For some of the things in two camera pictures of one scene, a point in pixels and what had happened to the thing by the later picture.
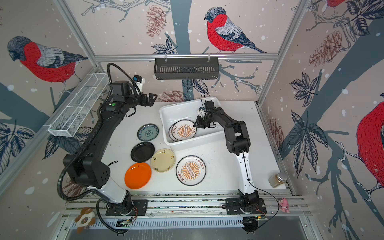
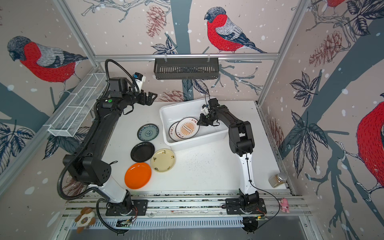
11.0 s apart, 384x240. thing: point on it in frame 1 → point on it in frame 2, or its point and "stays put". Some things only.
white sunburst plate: (191, 170) → (187, 127)
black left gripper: (151, 101) stays put
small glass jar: (276, 180) stays put
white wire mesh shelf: (77, 106) stays put
